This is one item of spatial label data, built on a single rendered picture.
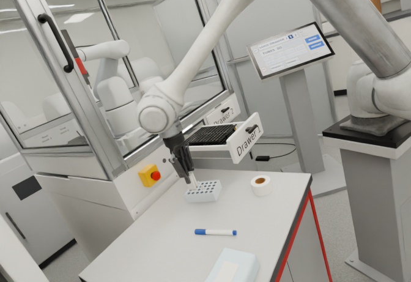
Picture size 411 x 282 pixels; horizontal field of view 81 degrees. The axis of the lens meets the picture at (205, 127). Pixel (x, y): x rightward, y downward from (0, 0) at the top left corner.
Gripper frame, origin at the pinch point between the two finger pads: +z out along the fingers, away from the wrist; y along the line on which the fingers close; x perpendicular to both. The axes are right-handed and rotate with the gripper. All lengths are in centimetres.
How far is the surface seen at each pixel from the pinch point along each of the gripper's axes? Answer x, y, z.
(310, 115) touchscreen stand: -43, 120, 28
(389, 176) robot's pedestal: -69, 25, 22
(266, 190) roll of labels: -28.0, -1.3, 5.9
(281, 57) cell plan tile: -33, 112, -21
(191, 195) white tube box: 0.0, -3.2, 4.4
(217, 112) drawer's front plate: 5, 59, -7
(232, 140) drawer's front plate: -16.4, 13.7, -7.9
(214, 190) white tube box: -9.1, -1.1, 4.5
